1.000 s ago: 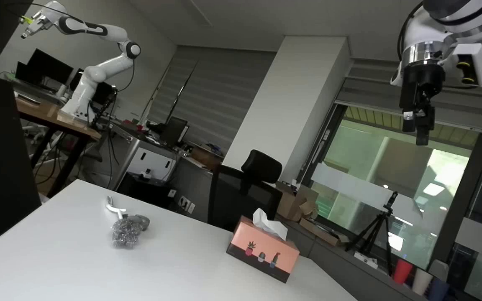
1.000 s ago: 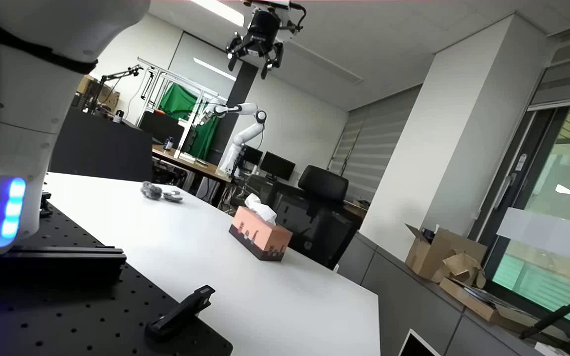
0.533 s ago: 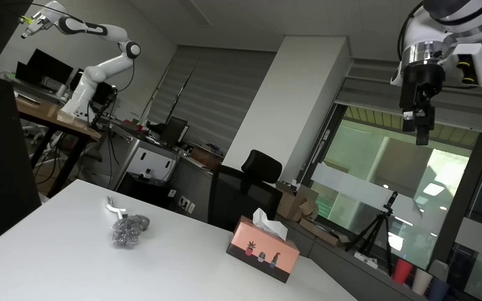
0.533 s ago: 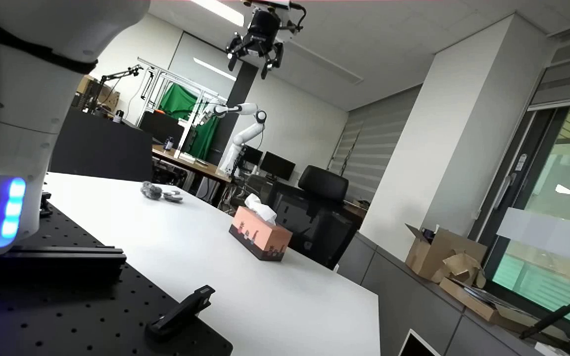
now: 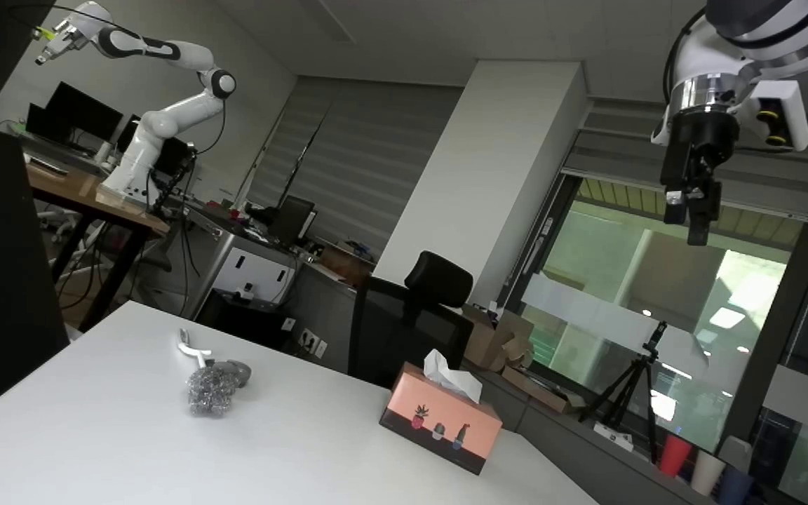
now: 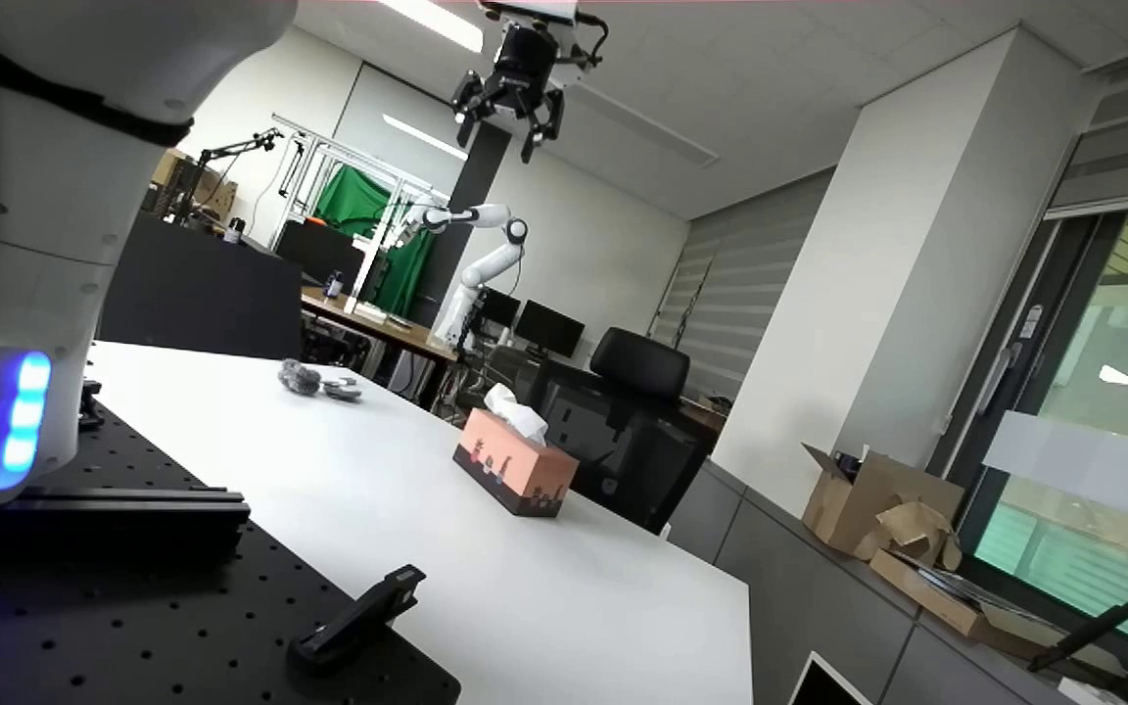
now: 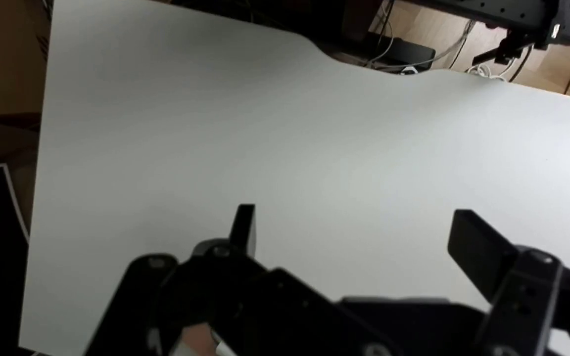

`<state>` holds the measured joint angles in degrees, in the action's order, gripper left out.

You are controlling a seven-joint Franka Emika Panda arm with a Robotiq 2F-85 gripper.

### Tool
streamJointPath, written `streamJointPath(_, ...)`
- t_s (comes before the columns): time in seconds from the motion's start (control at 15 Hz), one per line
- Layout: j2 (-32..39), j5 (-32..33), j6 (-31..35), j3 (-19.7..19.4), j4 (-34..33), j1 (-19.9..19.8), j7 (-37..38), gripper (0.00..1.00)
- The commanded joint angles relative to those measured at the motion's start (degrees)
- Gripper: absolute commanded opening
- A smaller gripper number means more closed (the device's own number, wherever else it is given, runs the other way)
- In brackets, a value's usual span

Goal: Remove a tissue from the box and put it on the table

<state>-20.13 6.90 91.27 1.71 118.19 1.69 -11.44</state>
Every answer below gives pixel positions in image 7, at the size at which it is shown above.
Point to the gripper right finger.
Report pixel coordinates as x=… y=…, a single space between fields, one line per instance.
x=522 y=291

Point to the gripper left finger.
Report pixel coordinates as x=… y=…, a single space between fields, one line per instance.
x=201 y=291

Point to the black power box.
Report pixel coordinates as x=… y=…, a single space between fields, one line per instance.
x=403 y=52

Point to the brown cardboard box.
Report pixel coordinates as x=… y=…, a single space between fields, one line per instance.
x=3 y=54

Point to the black metal stand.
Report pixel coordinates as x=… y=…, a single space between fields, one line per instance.
x=522 y=15

